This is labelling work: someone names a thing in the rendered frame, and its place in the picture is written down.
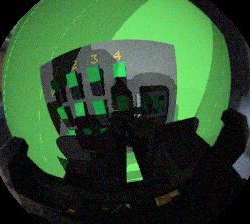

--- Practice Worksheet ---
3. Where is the grey switch panel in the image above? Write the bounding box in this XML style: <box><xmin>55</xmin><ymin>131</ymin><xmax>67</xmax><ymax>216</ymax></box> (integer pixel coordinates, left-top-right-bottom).
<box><xmin>40</xmin><ymin>39</ymin><xmax>177</xmax><ymax>137</ymax></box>

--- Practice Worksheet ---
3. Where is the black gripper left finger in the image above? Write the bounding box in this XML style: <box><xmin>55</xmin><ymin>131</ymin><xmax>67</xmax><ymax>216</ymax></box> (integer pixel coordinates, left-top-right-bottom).
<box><xmin>56</xmin><ymin>114</ymin><xmax>127</xmax><ymax>183</ymax></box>

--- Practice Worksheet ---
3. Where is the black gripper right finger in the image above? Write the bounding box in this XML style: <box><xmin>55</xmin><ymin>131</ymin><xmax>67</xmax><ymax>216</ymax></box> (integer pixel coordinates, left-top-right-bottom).
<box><xmin>124</xmin><ymin>113</ymin><xmax>199</xmax><ymax>179</ymax></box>

